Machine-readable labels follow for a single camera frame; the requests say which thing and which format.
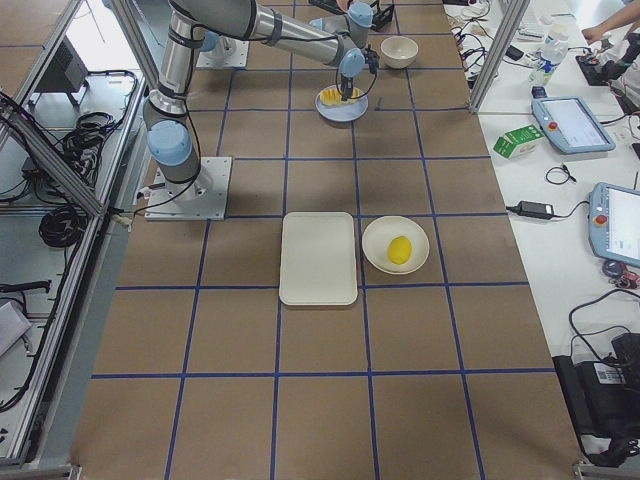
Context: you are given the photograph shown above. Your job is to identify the aluminium frame post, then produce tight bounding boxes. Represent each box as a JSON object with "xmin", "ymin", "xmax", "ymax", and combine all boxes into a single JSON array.
[{"xmin": 468, "ymin": 0, "xmax": 530, "ymax": 114}]

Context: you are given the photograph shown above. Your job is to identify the black plate rack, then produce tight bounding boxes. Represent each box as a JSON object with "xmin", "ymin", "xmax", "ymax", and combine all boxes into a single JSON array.
[{"xmin": 308, "ymin": 0, "xmax": 395, "ymax": 32}]

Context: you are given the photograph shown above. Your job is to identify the yellow lemon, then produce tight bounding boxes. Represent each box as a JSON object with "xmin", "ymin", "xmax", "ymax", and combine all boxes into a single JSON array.
[{"xmin": 387, "ymin": 236, "xmax": 413, "ymax": 265}]

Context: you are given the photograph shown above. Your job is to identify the green white carton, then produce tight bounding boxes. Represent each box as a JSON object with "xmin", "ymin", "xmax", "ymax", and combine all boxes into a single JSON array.
[{"xmin": 493, "ymin": 124, "xmax": 544, "ymax": 159}]

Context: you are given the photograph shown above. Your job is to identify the clear plastic bottle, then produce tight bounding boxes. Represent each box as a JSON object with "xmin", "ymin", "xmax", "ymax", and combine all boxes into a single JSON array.
[{"xmin": 534, "ymin": 25, "xmax": 569, "ymax": 86}]

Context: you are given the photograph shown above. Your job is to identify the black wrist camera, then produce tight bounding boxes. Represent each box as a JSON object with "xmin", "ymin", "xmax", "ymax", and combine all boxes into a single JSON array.
[{"xmin": 363, "ymin": 45, "xmax": 379, "ymax": 75}]

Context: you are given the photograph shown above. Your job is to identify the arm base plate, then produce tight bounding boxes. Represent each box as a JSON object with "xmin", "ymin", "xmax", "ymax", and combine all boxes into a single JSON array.
[
  {"xmin": 143, "ymin": 157, "xmax": 232, "ymax": 221},
  {"xmin": 196, "ymin": 37, "xmax": 249, "ymax": 70}
]

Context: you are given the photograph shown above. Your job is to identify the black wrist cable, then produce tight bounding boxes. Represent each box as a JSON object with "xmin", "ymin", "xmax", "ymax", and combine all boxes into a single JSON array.
[{"xmin": 333, "ymin": 44, "xmax": 379, "ymax": 101}]

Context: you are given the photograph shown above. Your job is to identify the striped bread roll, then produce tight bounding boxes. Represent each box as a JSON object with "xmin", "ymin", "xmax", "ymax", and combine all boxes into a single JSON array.
[{"xmin": 318, "ymin": 86, "xmax": 362, "ymax": 107}]

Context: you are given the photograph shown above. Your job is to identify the white round plate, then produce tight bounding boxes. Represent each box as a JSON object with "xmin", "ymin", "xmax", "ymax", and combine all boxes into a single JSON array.
[{"xmin": 362, "ymin": 216, "xmax": 430, "ymax": 275}]

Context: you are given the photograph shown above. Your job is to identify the white ceramic bowl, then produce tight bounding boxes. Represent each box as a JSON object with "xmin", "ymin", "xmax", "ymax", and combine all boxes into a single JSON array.
[{"xmin": 380, "ymin": 36, "xmax": 419, "ymax": 69}]

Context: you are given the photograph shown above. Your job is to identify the blue plate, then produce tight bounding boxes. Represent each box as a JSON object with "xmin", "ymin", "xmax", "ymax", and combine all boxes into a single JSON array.
[{"xmin": 315, "ymin": 87, "xmax": 369, "ymax": 122}]

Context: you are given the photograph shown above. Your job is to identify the black power adapter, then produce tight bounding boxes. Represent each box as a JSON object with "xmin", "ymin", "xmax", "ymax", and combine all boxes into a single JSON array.
[{"xmin": 517, "ymin": 200, "xmax": 555, "ymax": 220}]

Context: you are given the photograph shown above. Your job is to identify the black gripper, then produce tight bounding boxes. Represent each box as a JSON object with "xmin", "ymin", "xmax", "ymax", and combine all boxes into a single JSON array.
[{"xmin": 339, "ymin": 74, "xmax": 354, "ymax": 102}]

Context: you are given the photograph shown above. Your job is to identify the white rectangular tray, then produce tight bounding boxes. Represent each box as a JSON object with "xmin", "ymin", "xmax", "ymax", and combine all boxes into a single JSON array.
[{"xmin": 279, "ymin": 212, "xmax": 358, "ymax": 306}]

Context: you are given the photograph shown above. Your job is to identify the blue teach pendant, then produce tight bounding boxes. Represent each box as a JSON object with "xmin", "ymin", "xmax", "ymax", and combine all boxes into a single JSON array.
[
  {"xmin": 588, "ymin": 182, "xmax": 639, "ymax": 267},
  {"xmin": 531, "ymin": 96, "xmax": 616, "ymax": 154}
]

